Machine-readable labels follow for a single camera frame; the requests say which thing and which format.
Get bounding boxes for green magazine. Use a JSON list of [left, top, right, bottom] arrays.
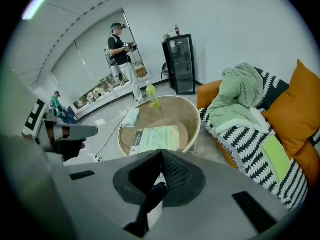
[[129, 125, 181, 157]]

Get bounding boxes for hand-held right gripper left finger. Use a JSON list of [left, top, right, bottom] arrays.
[[49, 149, 162, 240]]

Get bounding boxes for orange sofa with striped cover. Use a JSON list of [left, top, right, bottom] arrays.
[[199, 67, 320, 211]]

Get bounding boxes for green drink bottle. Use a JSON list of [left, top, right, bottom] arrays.
[[145, 80, 161, 109]]

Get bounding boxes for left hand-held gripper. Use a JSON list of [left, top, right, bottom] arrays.
[[0, 66, 99, 240]]

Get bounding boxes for black chair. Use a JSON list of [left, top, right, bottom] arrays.
[[160, 61, 171, 87]]

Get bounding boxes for wicker basket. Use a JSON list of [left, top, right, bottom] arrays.
[[133, 62, 148, 79]]

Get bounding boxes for green knitted blanket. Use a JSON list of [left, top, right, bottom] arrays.
[[206, 62, 272, 135]]

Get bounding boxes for white tissue packet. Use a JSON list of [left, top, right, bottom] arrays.
[[122, 108, 141, 129]]

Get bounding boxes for white long ledge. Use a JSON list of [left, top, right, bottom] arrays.
[[73, 80, 165, 115]]

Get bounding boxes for round wooden coffee table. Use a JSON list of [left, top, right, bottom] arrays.
[[117, 95, 202, 158]]

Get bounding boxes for black glass cabinet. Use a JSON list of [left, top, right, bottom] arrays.
[[161, 33, 197, 96]]

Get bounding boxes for long black floor cable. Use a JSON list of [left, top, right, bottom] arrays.
[[96, 97, 136, 160]]

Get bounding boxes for dark blue chair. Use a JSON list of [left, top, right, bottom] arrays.
[[66, 105, 82, 125]]

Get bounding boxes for light green sheet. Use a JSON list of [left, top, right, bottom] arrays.
[[261, 134, 292, 184]]

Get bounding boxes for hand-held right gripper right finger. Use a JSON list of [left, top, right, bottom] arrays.
[[148, 149, 300, 240]]

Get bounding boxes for large orange cushion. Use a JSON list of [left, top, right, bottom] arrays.
[[261, 59, 320, 157]]

